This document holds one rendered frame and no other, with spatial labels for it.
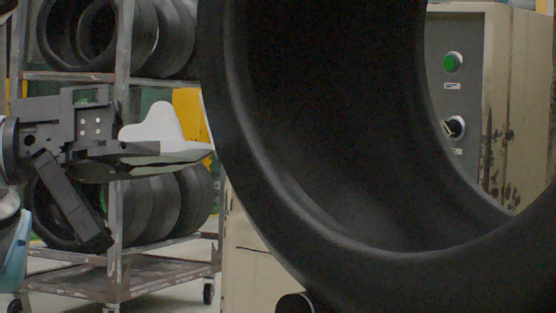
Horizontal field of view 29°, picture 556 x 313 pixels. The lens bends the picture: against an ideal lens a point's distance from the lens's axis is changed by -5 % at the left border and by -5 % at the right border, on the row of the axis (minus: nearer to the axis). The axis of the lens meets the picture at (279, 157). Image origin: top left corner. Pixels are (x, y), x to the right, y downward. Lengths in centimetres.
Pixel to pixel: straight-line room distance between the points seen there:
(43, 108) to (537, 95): 88
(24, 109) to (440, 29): 81
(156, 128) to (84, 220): 12
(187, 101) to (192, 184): 550
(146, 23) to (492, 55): 342
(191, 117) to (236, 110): 1000
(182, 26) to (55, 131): 417
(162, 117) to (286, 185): 15
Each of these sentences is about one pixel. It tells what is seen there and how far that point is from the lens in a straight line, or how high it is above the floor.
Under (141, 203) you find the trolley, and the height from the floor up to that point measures 61.
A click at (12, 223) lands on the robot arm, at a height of 93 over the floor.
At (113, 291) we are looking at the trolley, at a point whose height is 24.
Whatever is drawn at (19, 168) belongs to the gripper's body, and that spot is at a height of 102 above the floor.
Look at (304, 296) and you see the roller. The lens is 105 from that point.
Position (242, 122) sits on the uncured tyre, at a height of 108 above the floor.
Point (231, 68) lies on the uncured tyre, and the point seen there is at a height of 113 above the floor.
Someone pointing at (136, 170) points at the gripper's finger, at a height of 103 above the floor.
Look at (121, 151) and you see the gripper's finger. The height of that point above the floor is 105.
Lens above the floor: 110
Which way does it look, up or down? 3 degrees down
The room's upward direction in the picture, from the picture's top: 3 degrees clockwise
